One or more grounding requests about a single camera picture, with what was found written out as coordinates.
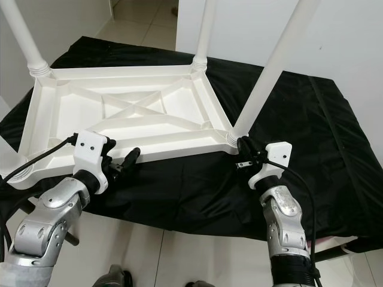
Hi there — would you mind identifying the black table cloth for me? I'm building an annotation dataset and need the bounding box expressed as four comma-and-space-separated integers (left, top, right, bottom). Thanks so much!
0, 36, 383, 246

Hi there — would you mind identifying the white plastic table top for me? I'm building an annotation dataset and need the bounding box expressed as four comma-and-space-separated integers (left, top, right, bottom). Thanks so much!
9, 57, 243, 190

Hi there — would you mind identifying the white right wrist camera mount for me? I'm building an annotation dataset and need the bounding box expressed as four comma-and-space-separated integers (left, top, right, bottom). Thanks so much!
248, 141, 293, 189

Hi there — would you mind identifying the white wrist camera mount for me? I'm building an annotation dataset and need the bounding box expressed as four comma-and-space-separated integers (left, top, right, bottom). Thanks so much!
73, 130, 110, 193
248, 141, 293, 189

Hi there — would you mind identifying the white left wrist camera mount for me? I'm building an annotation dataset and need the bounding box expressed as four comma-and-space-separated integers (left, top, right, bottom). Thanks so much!
73, 130, 110, 193

